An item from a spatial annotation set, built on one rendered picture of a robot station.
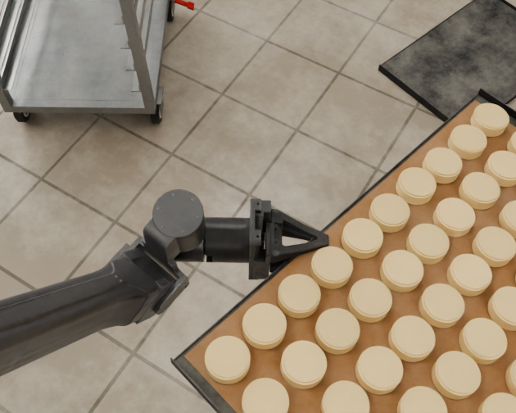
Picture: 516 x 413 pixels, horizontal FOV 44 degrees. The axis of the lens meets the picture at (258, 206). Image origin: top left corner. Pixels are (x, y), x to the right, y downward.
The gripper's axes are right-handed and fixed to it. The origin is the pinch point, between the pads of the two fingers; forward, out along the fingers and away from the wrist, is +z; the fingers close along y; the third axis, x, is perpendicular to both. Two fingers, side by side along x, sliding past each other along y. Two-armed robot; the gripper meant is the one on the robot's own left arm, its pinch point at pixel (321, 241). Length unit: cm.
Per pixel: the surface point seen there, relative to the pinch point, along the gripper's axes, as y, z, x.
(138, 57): 61, -40, -92
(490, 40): 92, 79, -135
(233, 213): 98, -13, -63
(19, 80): 84, -83, -103
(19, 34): 76, -83, -115
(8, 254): 100, -80, -49
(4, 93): 79, -84, -93
